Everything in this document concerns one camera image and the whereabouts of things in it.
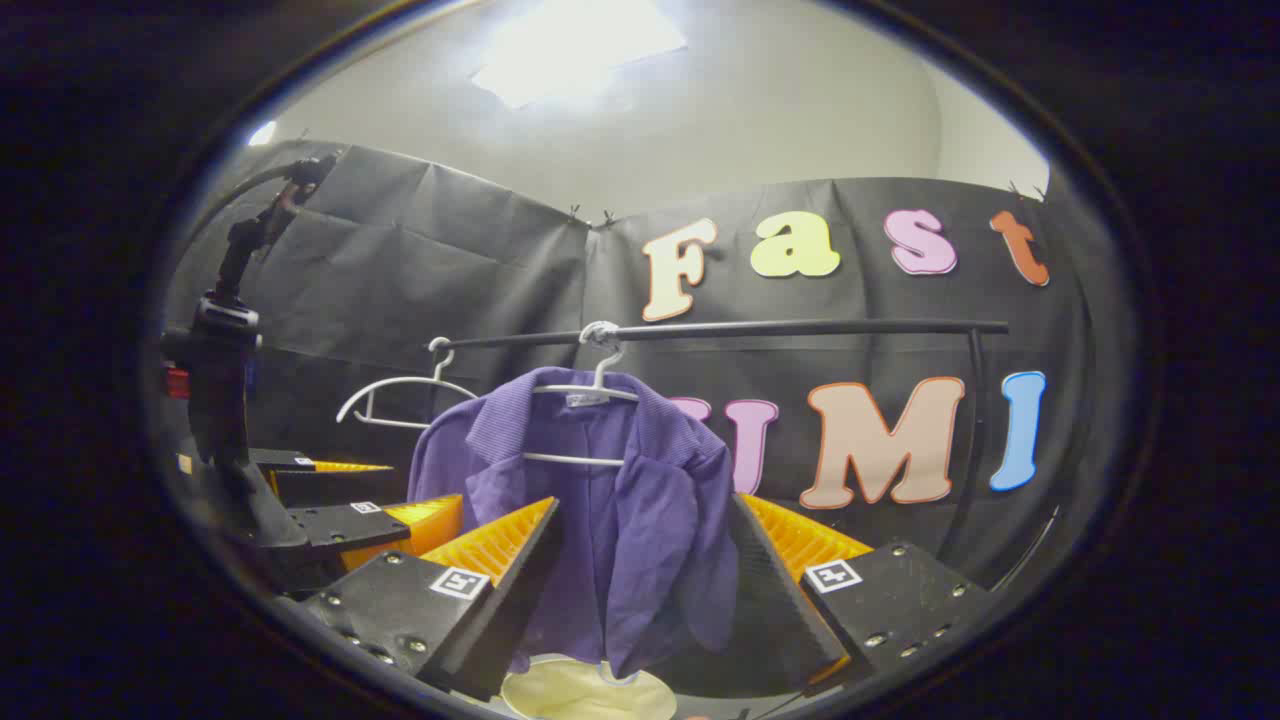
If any black backdrop cloth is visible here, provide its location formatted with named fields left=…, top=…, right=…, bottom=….
left=165, top=140, right=1111, bottom=591

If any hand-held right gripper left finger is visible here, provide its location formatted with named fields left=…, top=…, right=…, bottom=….
left=298, top=495, right=563, bottom=703

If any ceiling light panel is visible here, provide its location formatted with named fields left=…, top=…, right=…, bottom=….
left=470, top=0, right=691, bottom=109

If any purple collared shirt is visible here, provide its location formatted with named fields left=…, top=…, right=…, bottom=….
left=407, top=366, right=742, bottom=681

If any white taped-hook clothes hanger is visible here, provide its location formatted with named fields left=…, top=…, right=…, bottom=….
left=520, top=320, right=643, bottom=469

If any beige round laundry hamper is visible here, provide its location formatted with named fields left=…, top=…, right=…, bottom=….
left=500, top=653, right=679, bottom=720

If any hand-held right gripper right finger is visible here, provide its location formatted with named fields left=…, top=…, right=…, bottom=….
left=725, top=490, right=993, bottom=698

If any white plastic clothes hanger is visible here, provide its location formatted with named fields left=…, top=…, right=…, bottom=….
left=336, top=337, right=481, bottom=431

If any black clothes rail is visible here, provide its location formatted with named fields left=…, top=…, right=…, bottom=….
left=428, top=317, right=1011, bottom=576

